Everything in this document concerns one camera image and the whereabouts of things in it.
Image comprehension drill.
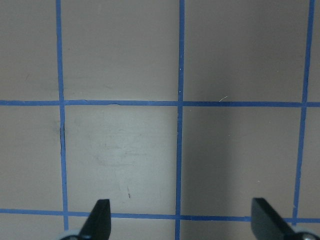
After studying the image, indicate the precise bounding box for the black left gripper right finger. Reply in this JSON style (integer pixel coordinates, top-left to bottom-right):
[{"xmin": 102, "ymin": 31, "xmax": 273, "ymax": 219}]
[{"xmin": 251, "ymin": 197, "xmax": 293, "ymax": 240}]

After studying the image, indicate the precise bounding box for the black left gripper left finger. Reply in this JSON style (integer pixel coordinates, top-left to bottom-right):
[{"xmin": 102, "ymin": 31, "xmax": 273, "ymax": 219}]
[{"xmin": 78, "ymin": 199, "xmax": 111, "ymax": 240}]

